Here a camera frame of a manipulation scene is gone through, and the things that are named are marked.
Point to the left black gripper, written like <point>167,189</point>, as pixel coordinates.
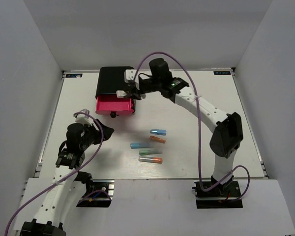
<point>97,132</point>

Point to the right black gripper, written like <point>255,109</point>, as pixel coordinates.
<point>135,93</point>

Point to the white eraser with red label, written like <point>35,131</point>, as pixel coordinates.
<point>121,93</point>

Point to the pink top drawer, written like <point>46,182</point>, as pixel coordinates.
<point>111,105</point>

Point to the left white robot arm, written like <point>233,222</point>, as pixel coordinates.
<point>71,184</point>

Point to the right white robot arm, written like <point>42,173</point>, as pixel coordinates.
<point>226,128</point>

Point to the black drawer cabinet shell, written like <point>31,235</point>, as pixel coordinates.
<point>111,79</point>

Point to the light blue clear tube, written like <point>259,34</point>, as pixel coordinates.
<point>140,145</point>

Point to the blue pen refill tube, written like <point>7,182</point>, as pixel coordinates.
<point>158,132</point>

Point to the green clear tube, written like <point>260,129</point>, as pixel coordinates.
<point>149,152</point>

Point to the orange pen refill tube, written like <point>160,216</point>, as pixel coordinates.
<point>157,139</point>

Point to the clear tube orange cap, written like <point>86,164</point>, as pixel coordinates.
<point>154,160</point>

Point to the left blue corner label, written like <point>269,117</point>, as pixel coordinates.
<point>75,75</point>

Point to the blue corner label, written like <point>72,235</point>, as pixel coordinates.
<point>75,75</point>
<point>222,73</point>

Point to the right blue corner label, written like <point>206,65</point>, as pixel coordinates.
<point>222,73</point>

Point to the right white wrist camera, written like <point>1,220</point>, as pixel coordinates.
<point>131,77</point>

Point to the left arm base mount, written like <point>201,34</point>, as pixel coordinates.
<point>100,194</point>

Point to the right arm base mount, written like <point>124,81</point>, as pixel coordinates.
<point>215,199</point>

